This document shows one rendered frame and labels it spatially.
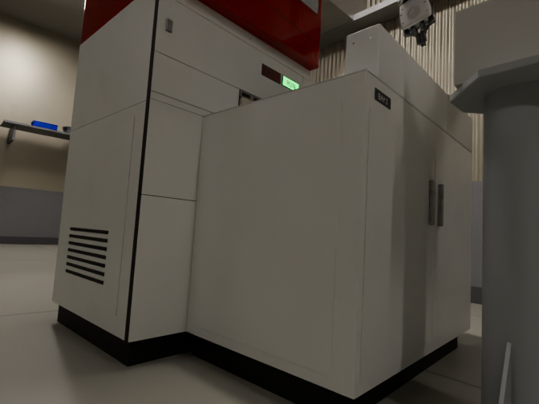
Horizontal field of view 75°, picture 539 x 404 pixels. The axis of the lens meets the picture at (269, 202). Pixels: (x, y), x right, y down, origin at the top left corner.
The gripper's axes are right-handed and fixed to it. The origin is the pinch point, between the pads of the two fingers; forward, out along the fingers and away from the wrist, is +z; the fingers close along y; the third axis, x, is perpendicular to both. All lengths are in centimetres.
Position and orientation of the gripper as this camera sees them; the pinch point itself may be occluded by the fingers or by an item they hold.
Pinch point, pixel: (421, 39)
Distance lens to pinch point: 143.3
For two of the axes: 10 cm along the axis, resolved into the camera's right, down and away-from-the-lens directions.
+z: 1.0, 9.7, -2.2
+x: 6.7, 1.0, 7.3
